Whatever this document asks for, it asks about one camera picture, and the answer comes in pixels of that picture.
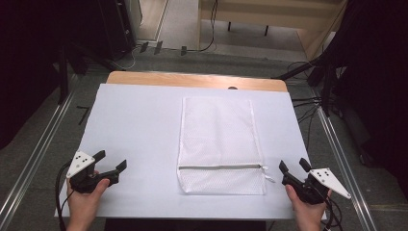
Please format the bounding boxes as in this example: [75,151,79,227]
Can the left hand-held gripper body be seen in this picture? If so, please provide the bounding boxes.
[65,150,112,194]

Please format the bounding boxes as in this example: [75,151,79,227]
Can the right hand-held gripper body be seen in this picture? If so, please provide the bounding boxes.
[282,167,352,205]

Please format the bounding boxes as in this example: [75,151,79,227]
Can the white mesh laundry bag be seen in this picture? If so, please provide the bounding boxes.
[176,96,276,196]

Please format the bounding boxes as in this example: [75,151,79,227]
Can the person's right hand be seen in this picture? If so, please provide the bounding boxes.
[284,184,333,225]

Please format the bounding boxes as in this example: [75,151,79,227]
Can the person's left hand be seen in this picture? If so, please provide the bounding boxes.
[64,170,111,226]

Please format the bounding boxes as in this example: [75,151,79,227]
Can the white table cover sheet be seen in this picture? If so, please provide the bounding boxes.
[54,83,327,221]

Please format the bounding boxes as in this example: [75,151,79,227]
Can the black metal stand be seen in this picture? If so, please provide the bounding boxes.
[52,41,119,105]

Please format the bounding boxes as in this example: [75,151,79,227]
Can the black tripod stand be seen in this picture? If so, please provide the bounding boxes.
[271,52,349,118]

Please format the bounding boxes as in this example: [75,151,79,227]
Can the dark curtain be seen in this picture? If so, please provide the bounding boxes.
[0,0,107,150]
[320,0,408,201]

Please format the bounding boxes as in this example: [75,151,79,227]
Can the wooden table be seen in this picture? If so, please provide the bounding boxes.
[105,70,289,93]

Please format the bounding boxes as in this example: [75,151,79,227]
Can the black cabinet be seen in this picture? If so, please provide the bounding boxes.
[97,0,143,61]

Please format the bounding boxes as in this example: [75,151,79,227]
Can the light wooden bench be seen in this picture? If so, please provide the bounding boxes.
[197,0,349,61]

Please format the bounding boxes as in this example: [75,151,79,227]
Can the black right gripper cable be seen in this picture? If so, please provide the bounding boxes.
[320,195,344,231]

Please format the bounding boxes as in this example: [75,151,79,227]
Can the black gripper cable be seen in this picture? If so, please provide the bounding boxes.
[320,195,344,231]
[54,161,77,231]

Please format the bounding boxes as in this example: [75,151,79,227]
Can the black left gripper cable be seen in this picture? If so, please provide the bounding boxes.
[54,161,77,231]

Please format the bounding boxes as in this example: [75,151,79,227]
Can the metal floor rail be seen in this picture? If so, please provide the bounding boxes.
[0,90,77,227]
[316,104,377,231]

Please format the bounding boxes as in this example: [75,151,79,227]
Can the black floor cables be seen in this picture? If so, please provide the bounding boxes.
[287,61,323,152]

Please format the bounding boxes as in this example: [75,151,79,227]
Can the white floor cable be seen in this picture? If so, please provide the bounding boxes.
[110,42,142,71]

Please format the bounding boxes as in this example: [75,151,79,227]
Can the black hanging cable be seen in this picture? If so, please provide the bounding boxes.
[187,0,219,53]

